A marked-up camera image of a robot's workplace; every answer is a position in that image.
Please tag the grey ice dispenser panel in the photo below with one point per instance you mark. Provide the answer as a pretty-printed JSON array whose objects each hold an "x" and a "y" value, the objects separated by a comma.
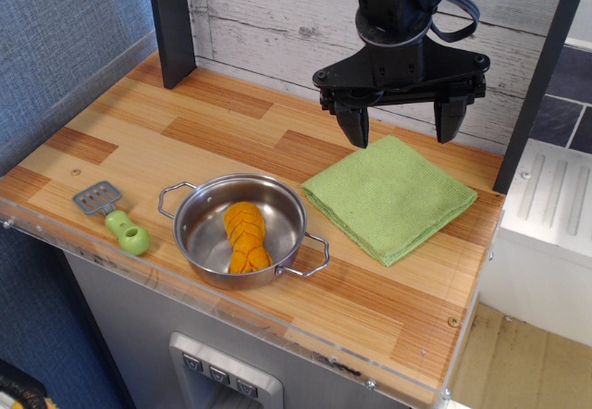
[{"x": 209, "y": 378}]

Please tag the orange plush pineapple toy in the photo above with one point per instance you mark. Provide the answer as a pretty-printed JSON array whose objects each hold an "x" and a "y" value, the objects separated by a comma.
[{"x": 245, "y": 228}]

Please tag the steel pot with handles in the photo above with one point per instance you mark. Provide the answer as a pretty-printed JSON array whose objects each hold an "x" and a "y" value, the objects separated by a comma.
[{"x": 198, "y": 227}]

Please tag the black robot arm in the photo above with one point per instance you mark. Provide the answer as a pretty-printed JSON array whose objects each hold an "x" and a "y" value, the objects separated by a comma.
[{"x": 391, "y": 23}]

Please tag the dark grey right post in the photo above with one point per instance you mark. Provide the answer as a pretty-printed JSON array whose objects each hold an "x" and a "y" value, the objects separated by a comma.
[{"x": 550, "y": 53}]

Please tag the yellow black object corner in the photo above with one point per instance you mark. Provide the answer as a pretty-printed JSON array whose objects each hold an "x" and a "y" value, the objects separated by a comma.
[{"x": 24, "y": 393}]

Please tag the green handled grey spatula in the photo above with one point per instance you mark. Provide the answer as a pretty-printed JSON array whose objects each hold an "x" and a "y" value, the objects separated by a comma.
[{"x": 101, "y": 198}]

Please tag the dark grey post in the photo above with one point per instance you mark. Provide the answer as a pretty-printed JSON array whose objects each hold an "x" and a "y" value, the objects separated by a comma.
[
  {"x": 550, "y": 53},
  {"x": 174, "y": 39}
]

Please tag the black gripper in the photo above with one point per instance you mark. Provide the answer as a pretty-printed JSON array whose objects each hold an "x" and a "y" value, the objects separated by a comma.
[{"x": 420, "y": 72}]

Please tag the green folded cloth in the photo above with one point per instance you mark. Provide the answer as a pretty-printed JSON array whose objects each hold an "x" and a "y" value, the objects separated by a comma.
[{"x": 388, "y": 198}]

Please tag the white ribbed appliance top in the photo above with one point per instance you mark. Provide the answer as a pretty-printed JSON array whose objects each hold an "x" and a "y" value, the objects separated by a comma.
[{"x": 550, "y": 197}]

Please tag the dark grey left post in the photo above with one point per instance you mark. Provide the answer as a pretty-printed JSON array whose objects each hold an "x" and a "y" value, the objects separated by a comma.
[{"x": 174, "y": 39}]

